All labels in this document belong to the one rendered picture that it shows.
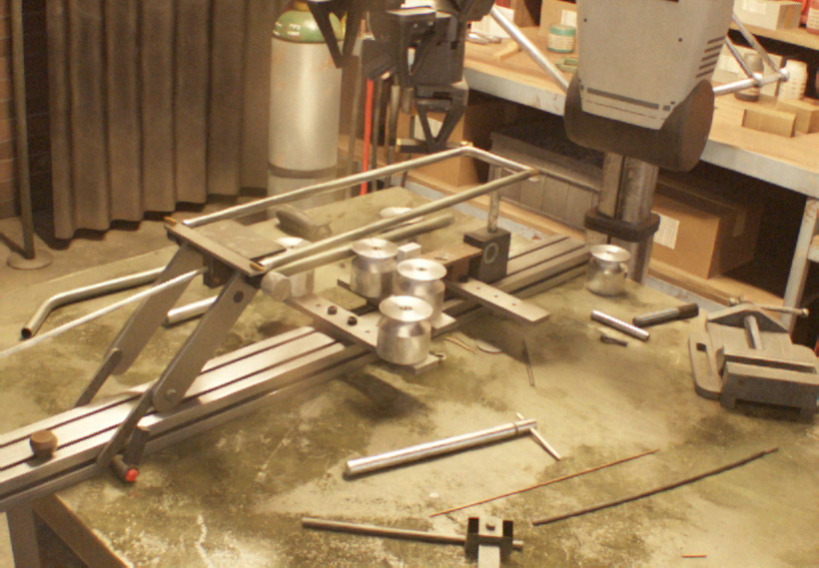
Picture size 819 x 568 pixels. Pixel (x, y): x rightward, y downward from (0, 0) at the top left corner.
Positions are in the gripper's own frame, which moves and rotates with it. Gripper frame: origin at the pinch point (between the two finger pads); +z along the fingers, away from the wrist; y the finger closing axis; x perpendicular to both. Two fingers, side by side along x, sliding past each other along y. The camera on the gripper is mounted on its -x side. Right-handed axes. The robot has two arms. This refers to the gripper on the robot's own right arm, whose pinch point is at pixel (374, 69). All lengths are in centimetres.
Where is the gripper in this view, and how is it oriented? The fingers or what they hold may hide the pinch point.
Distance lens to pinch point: 102.4
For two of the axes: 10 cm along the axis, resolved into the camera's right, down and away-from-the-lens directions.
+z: -0.5, 9.0, 4.3
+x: 7.2, -2.6, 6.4
